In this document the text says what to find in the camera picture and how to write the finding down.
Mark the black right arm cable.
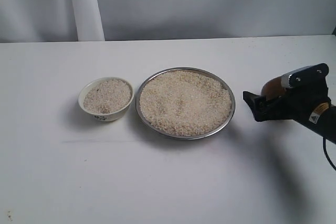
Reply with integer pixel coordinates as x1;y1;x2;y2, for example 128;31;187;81
322;137;336;171

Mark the brown wooden cup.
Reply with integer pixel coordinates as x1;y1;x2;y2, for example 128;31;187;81
261;77;286;100

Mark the white backdrop curtain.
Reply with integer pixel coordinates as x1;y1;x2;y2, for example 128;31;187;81
1;0;335;42

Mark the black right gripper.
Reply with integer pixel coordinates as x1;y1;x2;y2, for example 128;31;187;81
243;63;331;122

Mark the round steel rice plate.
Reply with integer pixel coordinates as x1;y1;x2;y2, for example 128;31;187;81
135;67;236;140

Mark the white ceramic rice bowl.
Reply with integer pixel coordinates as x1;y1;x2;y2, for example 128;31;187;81
78;77;134;122

